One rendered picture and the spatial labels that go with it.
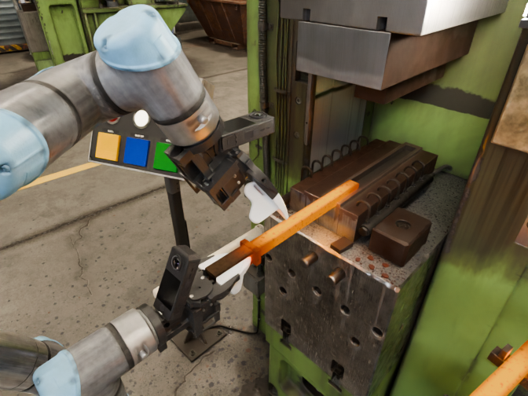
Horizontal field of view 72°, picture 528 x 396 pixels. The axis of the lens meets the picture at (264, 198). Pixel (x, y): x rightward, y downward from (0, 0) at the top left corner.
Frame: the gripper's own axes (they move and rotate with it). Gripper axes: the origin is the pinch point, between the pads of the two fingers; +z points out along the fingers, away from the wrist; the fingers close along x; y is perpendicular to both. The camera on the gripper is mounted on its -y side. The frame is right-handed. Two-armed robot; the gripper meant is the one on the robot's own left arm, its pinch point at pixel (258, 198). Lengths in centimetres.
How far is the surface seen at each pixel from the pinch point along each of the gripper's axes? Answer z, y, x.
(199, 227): 129, -4, -123
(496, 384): 18.8, 1.2, 42.0
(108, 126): 5, 1, -64
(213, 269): 3.1, 14.4, 0.1
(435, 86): 30, -65, 0
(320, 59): -5.5, -29.4, -6.2
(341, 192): 21.7, -18.0, 0.9
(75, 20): 96, -117, -480
